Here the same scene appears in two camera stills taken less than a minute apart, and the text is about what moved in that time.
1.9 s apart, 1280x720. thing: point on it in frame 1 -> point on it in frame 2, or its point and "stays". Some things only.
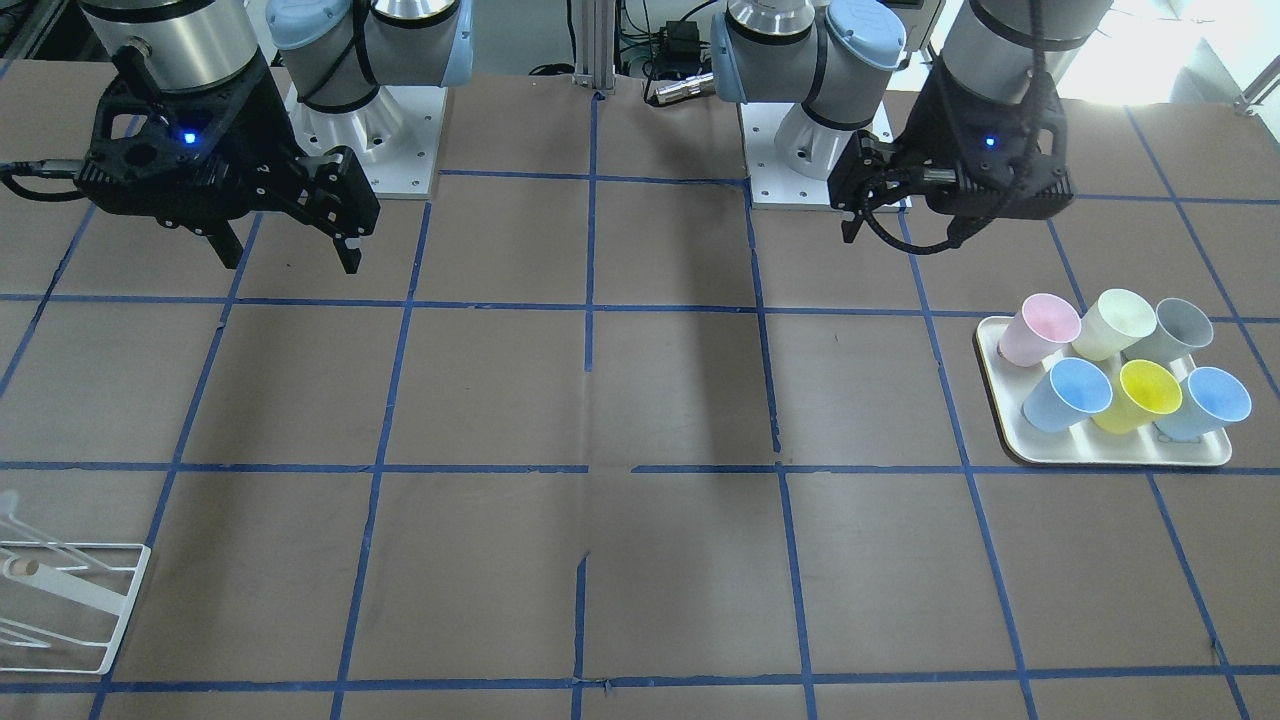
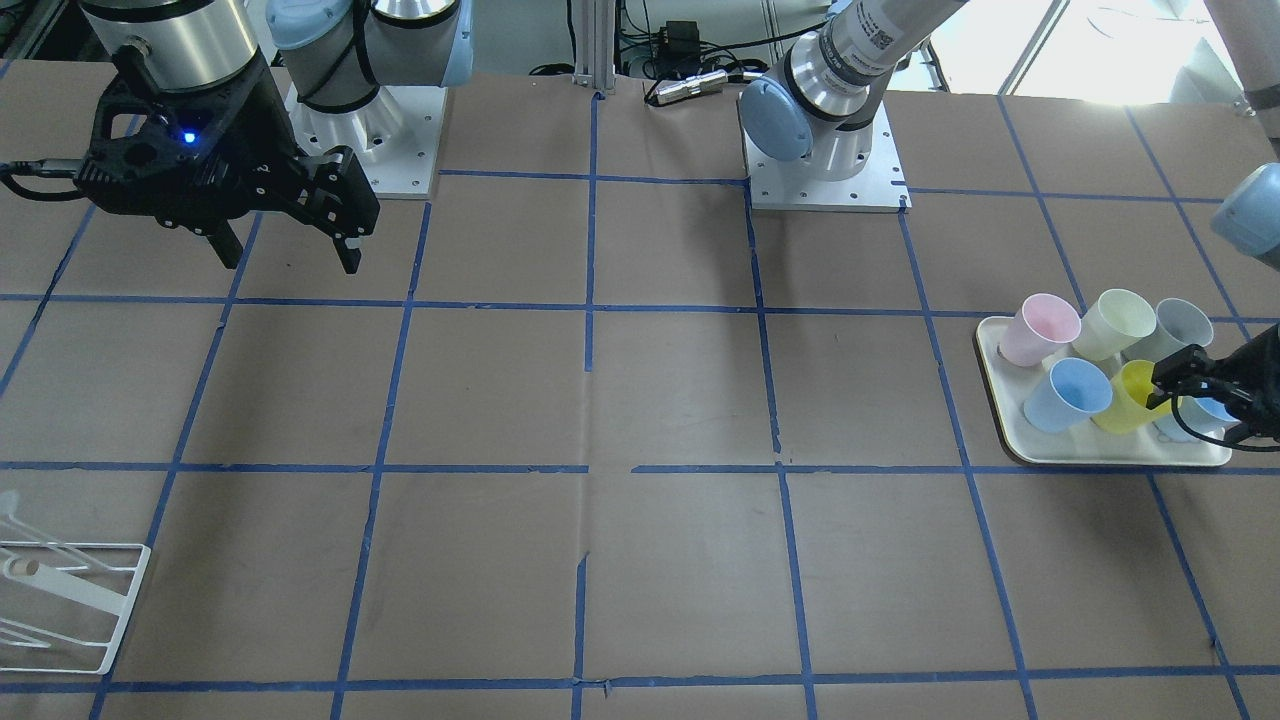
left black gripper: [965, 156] -> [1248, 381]
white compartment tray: [1084, 442] stays
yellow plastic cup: [1143, 393] stays
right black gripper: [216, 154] stays
